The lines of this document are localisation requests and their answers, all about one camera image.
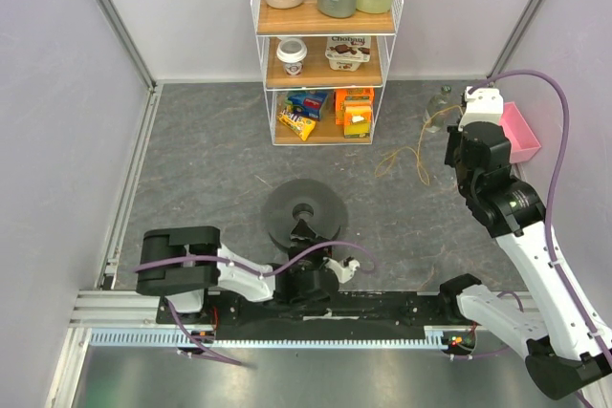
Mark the Chobani yogurt tub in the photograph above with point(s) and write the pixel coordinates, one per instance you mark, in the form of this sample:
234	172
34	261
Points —
347	53

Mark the white wire wooden shelf rack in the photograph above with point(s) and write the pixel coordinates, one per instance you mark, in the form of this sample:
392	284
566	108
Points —
313	27

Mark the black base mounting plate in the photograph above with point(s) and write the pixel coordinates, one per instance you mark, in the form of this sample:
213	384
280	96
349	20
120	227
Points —
357	315

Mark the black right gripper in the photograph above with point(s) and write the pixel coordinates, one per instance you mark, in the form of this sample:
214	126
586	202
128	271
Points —
459	152

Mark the yellow M&M candy bag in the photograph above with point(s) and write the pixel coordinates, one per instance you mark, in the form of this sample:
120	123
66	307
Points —
301	126

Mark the white yogurt cup with lid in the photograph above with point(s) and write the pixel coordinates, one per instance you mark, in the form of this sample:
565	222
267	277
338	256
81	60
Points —
291	52

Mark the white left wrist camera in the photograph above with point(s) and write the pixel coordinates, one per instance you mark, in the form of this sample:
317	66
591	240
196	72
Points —
345	270

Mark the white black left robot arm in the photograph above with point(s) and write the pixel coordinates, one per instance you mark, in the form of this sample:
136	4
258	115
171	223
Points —
181	265

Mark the pink plastic bin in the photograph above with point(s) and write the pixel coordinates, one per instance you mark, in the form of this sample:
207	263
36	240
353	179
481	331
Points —
524	144

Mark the black cable spool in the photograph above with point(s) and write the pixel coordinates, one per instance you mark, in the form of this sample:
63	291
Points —
307	199

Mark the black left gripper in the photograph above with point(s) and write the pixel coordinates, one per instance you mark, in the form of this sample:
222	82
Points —
307	239

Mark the clear glass bottle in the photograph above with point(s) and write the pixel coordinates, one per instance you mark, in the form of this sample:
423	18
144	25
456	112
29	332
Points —
436	110

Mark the yellow green sponge pack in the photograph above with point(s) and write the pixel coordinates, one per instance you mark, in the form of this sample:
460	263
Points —
357	122

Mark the orange snack box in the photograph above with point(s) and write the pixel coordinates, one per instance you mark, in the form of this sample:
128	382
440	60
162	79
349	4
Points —
349	97

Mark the blue snack box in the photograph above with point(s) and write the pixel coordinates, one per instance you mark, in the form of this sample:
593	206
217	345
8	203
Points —
308	104

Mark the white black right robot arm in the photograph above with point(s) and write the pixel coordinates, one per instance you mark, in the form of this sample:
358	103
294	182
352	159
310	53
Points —
569	347

